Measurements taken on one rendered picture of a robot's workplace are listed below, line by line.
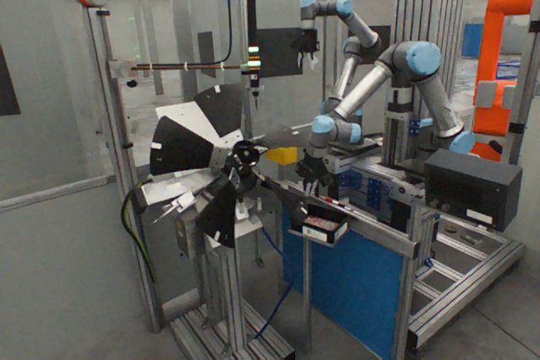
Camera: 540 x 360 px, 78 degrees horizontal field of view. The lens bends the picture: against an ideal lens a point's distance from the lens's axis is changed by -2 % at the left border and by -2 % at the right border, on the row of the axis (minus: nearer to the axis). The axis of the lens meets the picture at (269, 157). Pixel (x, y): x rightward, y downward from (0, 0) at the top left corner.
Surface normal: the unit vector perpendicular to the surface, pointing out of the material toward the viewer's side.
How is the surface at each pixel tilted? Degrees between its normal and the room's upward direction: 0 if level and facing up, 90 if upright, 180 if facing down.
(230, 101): 53
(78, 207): 90
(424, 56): 84
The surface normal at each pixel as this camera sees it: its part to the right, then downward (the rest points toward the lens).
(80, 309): 0.61, 0.25
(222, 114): -0.22, -0.18
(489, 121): -0.63, 0.29
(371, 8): 0.39, 0.30
